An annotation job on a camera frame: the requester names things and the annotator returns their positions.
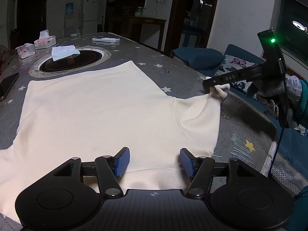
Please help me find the blue sofa cushion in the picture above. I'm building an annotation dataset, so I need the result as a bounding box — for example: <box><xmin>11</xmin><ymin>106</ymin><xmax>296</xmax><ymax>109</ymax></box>
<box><xmin>171</xmin><ymin>47</ymin><xmax>223</xmax><ymax>70</ymax></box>

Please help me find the water dispenser with blue bottle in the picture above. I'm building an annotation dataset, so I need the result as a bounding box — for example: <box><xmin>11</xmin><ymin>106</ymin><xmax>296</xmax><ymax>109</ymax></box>
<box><xmin>64</xmin><ymin>3</ymin><xmax>75</xmax><ymax>37</ymax></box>

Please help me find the white remote control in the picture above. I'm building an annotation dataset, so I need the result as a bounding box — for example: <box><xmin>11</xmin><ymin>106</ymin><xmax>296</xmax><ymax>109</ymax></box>
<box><xmin>92</xmin><ymin>37</ymin><xmax>120</xmax><ymax>44</ymax></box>

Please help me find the cream beige sweater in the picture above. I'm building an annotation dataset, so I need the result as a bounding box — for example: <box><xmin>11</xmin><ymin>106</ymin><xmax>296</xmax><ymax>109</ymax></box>
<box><xmin>1</xmin><ymin>61</ymin><xmax>230</xmax><ymax>221</ymax></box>

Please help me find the small pink white box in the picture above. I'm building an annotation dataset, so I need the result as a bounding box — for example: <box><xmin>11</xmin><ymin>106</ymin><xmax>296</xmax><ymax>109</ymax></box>
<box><xmin>15</xmin><ymin>43</ymin><xmax>35</xmax><ymax>59</ymax></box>

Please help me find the white refrigerator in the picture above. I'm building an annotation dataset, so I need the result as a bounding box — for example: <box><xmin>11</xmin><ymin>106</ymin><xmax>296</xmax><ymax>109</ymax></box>
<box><xmin>82</xmin><ymin>0</ymin><xmax>100</xmax><ymax>34</ymax></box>

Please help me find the black smartphone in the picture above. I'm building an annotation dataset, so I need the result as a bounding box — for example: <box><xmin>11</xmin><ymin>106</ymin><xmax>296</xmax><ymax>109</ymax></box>
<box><xmin>0</xmin><ymin>73</ymin><xmax>20</xmax><ymax>102</ymax></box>

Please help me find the pink tissue box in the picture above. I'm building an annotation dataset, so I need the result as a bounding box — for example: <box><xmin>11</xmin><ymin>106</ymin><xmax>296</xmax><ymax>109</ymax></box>
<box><xmin>34</xmin><ymin>30</ymin><xmax>56</xmax><ymax>49</ymax></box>

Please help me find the dark wooden door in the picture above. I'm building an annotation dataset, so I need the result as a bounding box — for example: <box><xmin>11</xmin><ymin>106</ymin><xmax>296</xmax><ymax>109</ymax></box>
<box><xmin>17</xmin><ymin>0</ymin><xmax>47</xmax><ymax>46</ymax></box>

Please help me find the gloved right hand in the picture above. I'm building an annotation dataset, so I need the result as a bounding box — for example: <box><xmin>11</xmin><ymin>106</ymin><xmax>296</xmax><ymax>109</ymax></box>
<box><xmin>246</xmin><ymin>73</ymin><xmax>303</xmax><ymax>128</ymax></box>

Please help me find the dark wooden side table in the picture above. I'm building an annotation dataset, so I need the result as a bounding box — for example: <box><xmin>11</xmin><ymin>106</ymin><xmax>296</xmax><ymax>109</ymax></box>
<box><xmin>127</xmin><ymin>17</ymin><xmax>166</xmax><ymax>52</ymax></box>

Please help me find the round black induction cooktop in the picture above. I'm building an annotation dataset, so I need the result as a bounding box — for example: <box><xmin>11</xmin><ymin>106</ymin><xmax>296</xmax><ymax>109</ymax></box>
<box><xmin>29</xmin><ymin>46</ymin><xmax>112</xmax><ymax>78</ymax></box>

